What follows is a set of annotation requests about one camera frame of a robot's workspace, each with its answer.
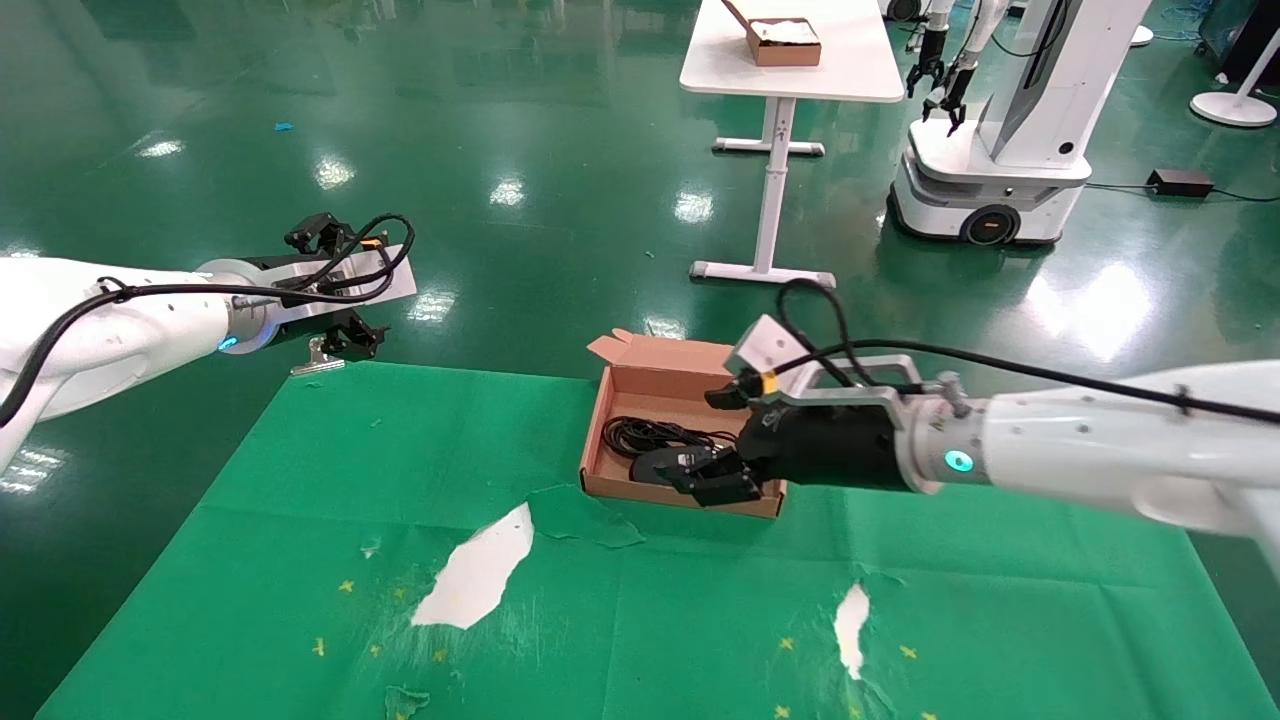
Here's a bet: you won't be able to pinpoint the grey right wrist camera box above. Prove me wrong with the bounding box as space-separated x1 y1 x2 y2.
725 314 926 413

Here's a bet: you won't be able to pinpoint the black power cable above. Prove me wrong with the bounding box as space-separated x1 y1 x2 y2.
603 415 739 461

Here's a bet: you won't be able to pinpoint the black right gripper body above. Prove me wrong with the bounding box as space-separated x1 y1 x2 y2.
738 400 906 493

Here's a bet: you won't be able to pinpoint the small brown cardboard box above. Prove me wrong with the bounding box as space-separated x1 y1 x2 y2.
721 0 824 69

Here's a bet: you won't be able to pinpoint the open brown cardboard box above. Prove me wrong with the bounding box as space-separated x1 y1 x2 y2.
580 328 791 521

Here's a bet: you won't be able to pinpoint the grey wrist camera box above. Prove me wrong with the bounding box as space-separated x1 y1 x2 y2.
725 314 926 413
290 243 418 323

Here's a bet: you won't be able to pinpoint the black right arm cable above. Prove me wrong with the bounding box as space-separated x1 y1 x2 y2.
778 278 1280 426

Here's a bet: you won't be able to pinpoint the white round stand base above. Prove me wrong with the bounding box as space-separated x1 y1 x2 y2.
1189 58 1280 129

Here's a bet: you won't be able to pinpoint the white height-adjustable table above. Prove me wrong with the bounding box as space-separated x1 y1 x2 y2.
680 0 907 292

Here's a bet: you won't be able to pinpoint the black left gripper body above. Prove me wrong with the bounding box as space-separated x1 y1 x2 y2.
240 250 353 348

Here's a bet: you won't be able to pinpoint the white wheeled background robot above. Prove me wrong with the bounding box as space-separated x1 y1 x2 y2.
888 0 1154 247

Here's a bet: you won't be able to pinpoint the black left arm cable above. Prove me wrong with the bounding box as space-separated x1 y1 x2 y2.
0 213 417 431

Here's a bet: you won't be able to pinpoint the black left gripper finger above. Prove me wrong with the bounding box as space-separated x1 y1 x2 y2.
284 212 351 256
318 312 389 363

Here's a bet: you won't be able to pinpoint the silver table clip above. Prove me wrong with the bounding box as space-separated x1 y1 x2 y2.
290 335 347 378

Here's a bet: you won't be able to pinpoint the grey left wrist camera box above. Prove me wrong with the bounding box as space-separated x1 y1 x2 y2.
290 243 418 323

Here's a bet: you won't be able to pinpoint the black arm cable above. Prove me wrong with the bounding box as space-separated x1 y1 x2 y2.
778 278 1280 426
0 213 417 431

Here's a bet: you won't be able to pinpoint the torn green table cloth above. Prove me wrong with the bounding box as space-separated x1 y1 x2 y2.
35 360 1280 720

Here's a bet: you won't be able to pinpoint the black power adapter with cable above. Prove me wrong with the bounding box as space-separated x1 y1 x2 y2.
1085 169 1280 205

